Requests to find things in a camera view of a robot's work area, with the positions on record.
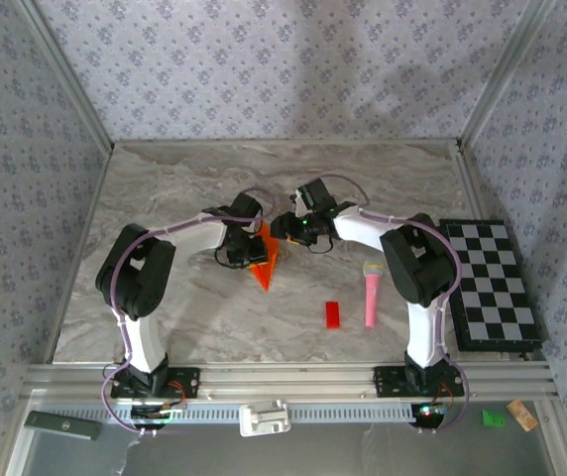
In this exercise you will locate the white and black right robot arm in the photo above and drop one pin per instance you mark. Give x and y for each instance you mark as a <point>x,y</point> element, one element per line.
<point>424,337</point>

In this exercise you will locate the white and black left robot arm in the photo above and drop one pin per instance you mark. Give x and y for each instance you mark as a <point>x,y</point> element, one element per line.
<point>145,342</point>

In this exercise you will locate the red rectangular block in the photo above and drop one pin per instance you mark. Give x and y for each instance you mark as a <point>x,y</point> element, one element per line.
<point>333,315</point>

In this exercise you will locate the pink marker pen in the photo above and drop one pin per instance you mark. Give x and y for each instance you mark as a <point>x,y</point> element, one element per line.
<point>373,297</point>

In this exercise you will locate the black and white checkerboard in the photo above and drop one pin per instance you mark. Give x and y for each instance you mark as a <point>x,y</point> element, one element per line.
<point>491,287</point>

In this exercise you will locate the black flat bar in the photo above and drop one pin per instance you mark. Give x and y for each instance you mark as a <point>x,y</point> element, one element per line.
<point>63,425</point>

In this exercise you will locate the green paper note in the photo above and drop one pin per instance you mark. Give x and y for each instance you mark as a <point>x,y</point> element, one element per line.
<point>493,419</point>

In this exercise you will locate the small brown paper slip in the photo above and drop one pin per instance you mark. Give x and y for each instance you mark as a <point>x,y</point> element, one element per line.
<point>522,415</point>

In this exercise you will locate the aluminium mounting rail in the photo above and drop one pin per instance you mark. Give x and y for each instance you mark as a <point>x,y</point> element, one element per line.
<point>288,381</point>

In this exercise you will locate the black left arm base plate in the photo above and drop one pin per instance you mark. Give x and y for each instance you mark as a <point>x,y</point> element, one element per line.
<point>189,383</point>

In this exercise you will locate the aluminium table edge rail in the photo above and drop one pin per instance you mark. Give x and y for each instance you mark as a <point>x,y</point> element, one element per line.
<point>79,248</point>
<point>474,188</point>

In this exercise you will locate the white plastic bracket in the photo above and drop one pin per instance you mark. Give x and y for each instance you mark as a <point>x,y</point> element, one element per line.
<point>263,417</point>

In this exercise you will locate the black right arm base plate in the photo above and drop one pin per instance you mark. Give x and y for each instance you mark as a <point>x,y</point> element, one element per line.
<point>387,382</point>

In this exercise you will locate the aluminium frame post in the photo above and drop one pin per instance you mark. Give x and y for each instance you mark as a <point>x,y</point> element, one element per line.
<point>70,79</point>
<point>503,74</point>

